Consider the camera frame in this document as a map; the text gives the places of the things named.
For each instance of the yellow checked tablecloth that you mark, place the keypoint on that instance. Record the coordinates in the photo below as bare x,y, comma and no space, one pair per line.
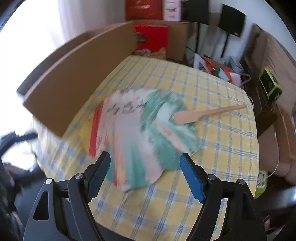
219,150

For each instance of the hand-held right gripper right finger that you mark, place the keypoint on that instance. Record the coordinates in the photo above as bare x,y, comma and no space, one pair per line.
192,176

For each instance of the red gift bag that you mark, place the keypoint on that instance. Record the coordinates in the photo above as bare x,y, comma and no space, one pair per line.
143,9

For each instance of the green white device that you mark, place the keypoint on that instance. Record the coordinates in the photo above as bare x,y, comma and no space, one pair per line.
261,183

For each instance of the green black radio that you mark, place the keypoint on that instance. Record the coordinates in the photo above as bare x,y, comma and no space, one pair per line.
269,83

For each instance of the brown sofa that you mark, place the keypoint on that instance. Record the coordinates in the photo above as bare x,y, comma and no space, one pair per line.
272,51

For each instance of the colourful paper fan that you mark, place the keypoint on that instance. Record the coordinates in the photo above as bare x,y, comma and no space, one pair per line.
138,139

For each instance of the black speaker stand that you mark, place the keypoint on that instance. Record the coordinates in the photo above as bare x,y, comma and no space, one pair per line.
197,39
225,45

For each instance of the wooden spoon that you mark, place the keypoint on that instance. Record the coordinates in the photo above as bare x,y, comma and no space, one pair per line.
187,117

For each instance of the red gift box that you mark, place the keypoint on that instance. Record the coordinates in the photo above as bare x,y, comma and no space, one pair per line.
152,37

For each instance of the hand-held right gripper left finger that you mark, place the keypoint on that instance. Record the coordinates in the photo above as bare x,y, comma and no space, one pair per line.
98,176

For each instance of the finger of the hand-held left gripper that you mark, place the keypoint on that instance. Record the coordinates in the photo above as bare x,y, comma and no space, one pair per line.
25,137

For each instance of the printed papers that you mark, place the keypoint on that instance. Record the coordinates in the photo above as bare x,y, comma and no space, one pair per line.
201,63

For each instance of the black speaker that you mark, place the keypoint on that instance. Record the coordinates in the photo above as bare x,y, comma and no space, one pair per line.
232,19
196,10

